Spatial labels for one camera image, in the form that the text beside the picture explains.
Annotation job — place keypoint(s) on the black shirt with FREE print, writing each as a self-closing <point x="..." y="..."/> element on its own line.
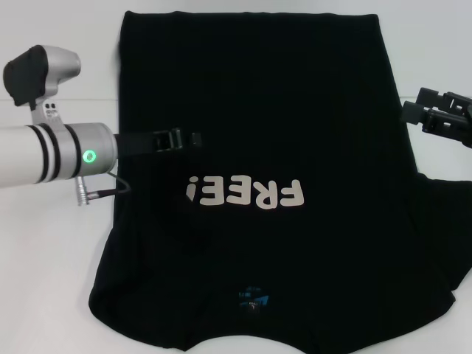
<point x="276" y="92"/>

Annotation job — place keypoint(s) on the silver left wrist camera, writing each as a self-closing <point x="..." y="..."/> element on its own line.
<point x="55" y="70"/>

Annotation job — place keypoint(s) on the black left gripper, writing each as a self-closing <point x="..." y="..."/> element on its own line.
<point x="134" y="144"/>

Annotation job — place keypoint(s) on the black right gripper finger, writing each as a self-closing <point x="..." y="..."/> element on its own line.
<point x="426" y="96"/>
<point x="413" y="111"/>

